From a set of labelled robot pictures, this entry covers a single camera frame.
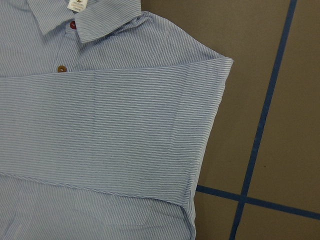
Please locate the light blue striped shirt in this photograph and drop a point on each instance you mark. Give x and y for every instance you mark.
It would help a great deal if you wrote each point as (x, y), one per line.
(105, 115)

